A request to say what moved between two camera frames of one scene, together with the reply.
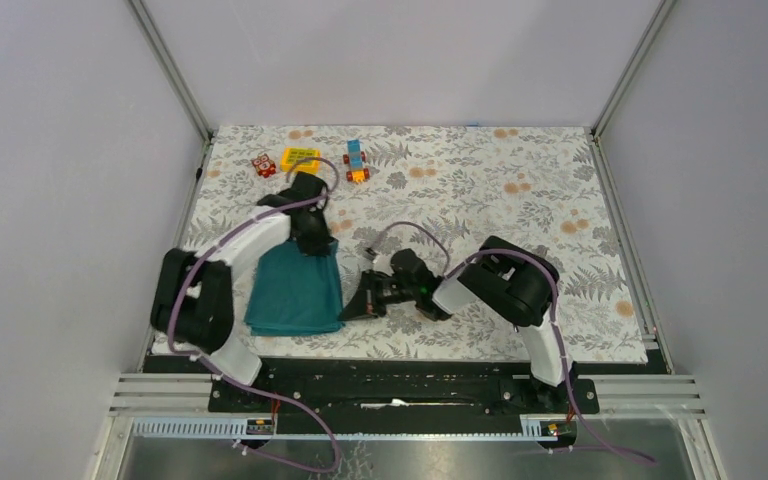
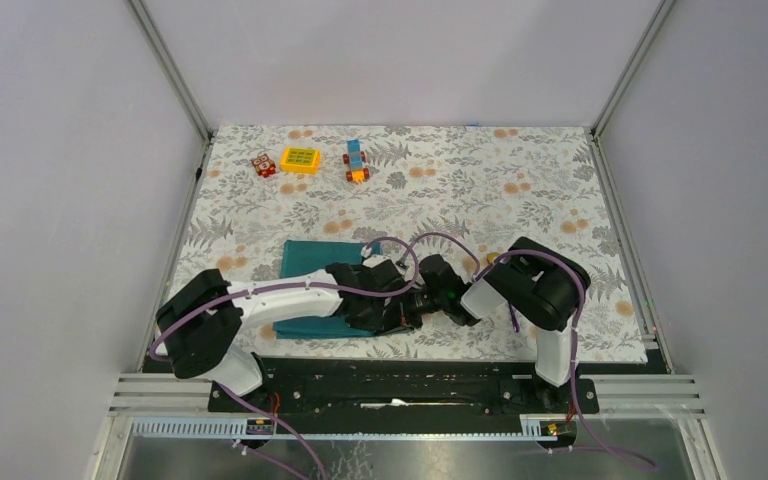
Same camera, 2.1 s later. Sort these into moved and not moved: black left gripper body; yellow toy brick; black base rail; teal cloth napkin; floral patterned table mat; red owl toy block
Moved: teal cloth napkin; black left gripper body
Not moved: floral patterned table mat; yellow toy brick; red owl toy block; black base rail
